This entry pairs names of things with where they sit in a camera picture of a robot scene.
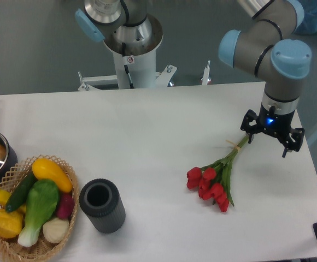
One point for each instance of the green bok choy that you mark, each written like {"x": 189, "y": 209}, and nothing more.
{"x": 41, "y": 203}

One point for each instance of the green cucumber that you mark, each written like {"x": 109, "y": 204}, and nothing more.
{"x": 19, "y": 195}

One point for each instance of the woven wicker basket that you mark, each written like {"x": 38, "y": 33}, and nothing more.
{"x": 43, "y": 250}

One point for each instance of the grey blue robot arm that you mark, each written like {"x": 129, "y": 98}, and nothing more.
{"x": 267, "y": 52}

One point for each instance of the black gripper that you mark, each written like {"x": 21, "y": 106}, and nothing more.
{"x": 275, "y": 125}

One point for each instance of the yellow squash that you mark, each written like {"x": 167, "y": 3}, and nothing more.
{"x": 44, "y": 168}

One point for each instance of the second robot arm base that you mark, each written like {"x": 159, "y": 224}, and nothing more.
{"x": 125, "y": 27}

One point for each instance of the dark grey ribbed vase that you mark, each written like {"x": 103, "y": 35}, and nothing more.
{"x": 100, "y": 200}

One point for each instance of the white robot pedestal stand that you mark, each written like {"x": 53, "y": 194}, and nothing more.
{"x": 131, "y": 72}

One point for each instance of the yellow banana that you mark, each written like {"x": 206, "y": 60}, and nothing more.
{"x": 4, "y": 197}

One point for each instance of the red tulip bouquet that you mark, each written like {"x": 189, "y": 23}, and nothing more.
{"x": 213, "y": 181}

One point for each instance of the yellow bell pepper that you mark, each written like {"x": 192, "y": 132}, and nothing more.
{"x": 10, "y": 224}

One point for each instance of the white garlic bulb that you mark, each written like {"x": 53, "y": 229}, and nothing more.
{"x": 55, "y": 230}

